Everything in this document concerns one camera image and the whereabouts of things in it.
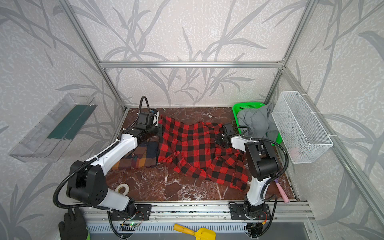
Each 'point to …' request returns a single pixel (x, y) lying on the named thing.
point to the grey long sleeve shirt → (261, 122)
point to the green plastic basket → (239, 107)
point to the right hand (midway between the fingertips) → (216, 135)
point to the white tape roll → (124, 185)
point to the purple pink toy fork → (281, 191)
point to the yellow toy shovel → (203, 233)
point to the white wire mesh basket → (303, 137)
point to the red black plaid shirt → (192, 146)
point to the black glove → (74, 227)
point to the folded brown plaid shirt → (144, 155)
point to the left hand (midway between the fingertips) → (163, 122)
